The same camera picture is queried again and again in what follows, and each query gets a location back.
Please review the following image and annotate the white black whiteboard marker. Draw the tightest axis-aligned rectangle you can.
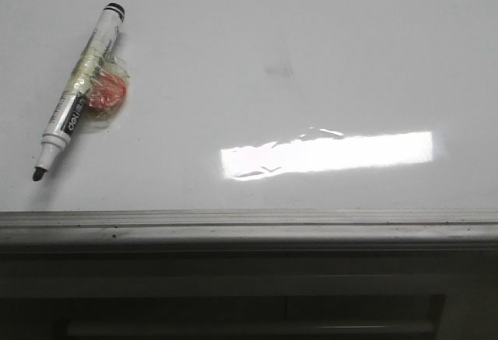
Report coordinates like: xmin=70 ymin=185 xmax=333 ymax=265
xmin=32 ymin=2 xmax=125 ymax=182

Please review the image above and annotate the white whiteboard with metal frame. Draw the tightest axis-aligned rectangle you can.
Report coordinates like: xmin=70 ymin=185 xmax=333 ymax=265
xmin=1 ymin=0 xmax=497 ymax=254

